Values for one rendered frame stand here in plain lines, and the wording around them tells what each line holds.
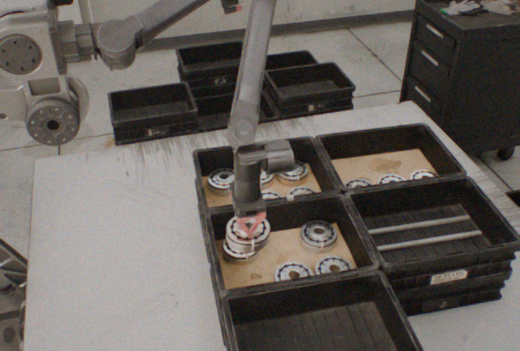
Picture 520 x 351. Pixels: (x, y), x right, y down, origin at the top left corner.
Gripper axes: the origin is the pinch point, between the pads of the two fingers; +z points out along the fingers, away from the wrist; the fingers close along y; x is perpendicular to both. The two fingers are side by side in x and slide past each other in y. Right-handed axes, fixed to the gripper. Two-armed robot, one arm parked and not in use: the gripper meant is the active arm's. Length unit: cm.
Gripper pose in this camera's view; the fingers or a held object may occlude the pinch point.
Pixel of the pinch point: (247, 224)
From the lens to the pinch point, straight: 132.0
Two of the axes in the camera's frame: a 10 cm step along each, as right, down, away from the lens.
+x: -9.8, 1.2, -1.7
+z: -0.1, 8.1, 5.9
